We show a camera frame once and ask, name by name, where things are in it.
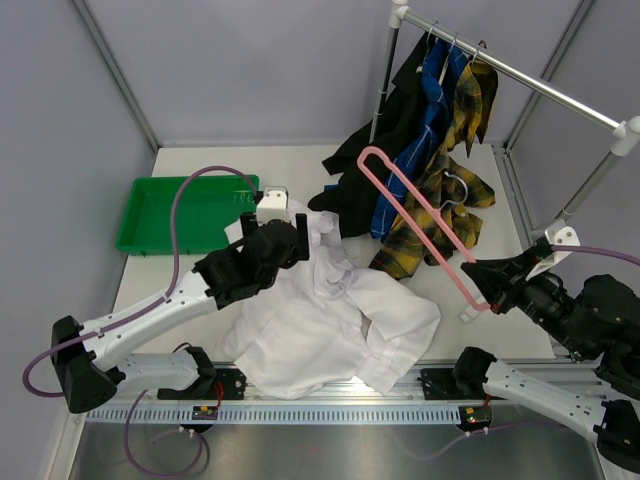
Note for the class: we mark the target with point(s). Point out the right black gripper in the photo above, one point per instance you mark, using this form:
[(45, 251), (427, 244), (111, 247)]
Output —
[(501, 277)]

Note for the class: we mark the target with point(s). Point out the metal clothes rack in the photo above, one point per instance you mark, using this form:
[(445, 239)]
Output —
[(625, 134)]

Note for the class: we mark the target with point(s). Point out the white shirt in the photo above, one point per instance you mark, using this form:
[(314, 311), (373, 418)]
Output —
[(326, 320)]

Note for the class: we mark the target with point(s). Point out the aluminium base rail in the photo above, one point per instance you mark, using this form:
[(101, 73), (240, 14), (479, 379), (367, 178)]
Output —
[(574, 377)]

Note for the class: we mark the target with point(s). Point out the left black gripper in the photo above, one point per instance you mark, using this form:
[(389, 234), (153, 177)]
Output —
[(300, 250)]

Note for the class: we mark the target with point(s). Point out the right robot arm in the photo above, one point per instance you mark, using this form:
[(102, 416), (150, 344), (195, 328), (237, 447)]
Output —
[(600, 324)]

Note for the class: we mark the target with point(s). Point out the white slotted cable duct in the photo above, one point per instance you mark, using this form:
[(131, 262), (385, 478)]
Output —
[(236, 414)]

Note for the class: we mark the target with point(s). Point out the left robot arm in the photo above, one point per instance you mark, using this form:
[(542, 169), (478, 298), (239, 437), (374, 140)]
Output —
[(98, 359)]

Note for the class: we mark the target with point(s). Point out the yellow plaid shirt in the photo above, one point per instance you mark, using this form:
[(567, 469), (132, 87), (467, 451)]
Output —
[(446, 185)]

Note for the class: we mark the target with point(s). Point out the blue plaid shirt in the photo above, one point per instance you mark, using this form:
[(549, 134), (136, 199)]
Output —
[(435, 76)]

